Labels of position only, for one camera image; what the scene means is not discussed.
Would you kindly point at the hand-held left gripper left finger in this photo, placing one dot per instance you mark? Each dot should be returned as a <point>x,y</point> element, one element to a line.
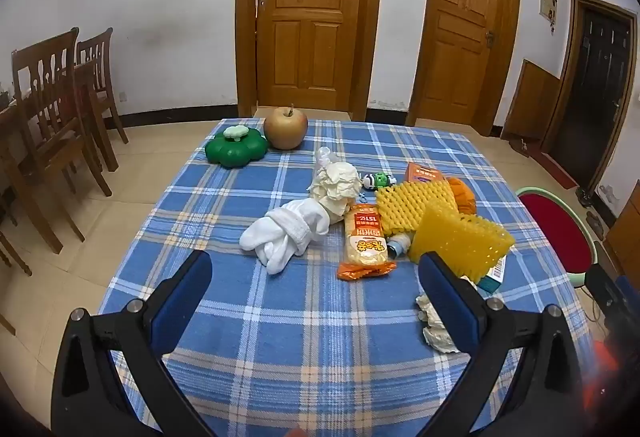
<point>182,302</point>

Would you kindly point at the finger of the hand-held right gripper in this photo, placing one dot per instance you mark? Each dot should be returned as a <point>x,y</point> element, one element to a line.
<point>629,293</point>

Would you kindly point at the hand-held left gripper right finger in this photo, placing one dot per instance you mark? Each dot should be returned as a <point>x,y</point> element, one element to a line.
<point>450,307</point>

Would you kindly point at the white tissue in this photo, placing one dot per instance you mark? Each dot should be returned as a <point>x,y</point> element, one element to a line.
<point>436,329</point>

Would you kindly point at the teal and white box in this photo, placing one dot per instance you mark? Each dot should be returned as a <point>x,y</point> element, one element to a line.
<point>494,278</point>

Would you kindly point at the yellow foam fruit net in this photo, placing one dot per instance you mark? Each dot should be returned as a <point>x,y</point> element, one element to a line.
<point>405,209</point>
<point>460,242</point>

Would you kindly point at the small blue bottle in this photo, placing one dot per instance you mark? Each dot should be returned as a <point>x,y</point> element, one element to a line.
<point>400,247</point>

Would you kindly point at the red basin with green rim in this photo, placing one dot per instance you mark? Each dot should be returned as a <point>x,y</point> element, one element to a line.
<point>555,232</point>

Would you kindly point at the orange snack packet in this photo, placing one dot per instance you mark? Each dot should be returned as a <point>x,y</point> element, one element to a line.
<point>364,242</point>

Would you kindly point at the white socks bundle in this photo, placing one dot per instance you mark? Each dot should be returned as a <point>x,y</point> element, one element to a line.
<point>285,229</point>

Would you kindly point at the small orange box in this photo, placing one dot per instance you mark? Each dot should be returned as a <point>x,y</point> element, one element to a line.
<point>424,174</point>

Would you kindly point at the green and white wrapper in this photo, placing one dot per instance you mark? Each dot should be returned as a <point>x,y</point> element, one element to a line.
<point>380,179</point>

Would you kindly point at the cream paper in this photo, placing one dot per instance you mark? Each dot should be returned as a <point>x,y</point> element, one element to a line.
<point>335,187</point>

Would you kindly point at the clear plastic bag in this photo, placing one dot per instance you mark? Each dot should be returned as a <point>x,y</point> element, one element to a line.
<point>325,158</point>

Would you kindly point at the wooden cabinet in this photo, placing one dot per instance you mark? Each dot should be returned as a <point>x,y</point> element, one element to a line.
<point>625,232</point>

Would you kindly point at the grey slippers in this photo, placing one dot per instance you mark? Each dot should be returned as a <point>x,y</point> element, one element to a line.
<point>595,219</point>

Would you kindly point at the orange plastic object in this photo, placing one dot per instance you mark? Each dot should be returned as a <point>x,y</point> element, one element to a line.
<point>607,377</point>

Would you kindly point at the dark shoes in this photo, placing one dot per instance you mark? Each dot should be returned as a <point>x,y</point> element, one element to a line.
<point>585,198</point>

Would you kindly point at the blue plaid tablecloth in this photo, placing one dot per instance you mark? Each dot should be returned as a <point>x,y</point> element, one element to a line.
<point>300,317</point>

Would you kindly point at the red doormat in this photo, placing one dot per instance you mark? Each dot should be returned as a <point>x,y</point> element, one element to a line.
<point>552,169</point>

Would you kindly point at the green clover-shaped container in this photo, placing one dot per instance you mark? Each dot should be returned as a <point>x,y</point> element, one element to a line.
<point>235,149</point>

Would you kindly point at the brown slippers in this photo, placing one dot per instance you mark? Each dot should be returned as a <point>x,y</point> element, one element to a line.
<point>522,145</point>

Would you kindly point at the yellow-red apple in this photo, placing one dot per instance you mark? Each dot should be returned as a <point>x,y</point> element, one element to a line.
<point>286,128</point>

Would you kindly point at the dark entrance door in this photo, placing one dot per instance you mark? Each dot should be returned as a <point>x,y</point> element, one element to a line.
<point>595,92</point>

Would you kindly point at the leaning wooden board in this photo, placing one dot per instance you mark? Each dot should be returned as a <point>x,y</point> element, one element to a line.
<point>530,102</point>

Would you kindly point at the wooden chairs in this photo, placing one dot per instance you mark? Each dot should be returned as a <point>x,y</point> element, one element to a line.
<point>6,127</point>

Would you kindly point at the wooden panel door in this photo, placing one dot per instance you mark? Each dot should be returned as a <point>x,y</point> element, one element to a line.
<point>310,17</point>
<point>460,42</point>

